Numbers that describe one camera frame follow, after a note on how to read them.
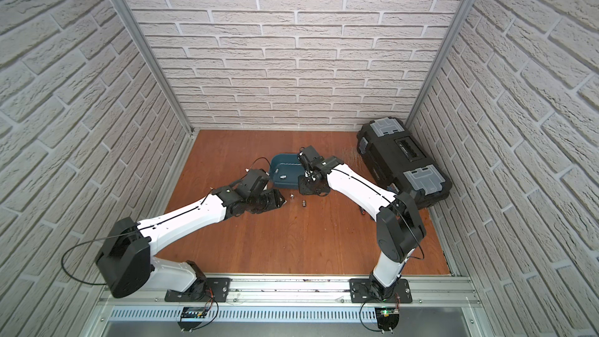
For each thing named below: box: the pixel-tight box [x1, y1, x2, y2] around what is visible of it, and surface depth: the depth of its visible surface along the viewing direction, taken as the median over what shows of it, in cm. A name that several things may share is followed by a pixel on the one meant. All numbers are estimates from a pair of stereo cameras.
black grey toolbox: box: [356, 117, 453, 210], surface depth 91 cm
